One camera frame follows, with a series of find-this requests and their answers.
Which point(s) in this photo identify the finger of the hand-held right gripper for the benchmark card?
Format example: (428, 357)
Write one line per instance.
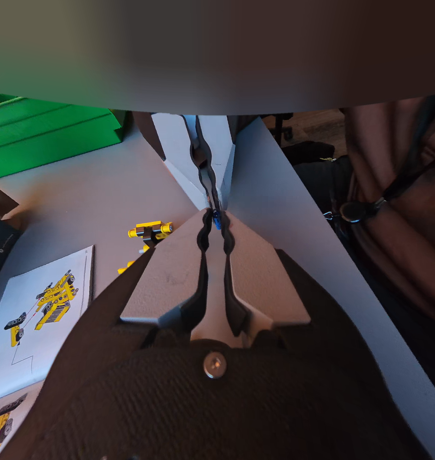
(176, 151)
(219, 143)

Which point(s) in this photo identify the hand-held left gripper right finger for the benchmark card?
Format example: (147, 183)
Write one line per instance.
(267, 284)

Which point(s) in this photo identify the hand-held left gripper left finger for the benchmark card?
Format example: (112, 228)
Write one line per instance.
(167, 280)

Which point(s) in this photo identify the yellow and black lego assembly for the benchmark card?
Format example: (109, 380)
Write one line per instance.
(149, 231)

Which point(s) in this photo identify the blue lego pin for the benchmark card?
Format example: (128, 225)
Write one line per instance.
(217, 222)

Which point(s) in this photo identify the white lego instruction booklet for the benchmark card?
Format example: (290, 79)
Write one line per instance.
(52, 345)

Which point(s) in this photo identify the dark lego set box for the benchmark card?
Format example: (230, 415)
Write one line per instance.
(0, 248)

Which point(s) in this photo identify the black office chair base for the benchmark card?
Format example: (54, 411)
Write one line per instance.
(284, 131)

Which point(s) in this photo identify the black bag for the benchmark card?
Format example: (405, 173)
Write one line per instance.
(311, 172)

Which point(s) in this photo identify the green plastic bin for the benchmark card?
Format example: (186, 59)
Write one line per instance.
(52, 140)

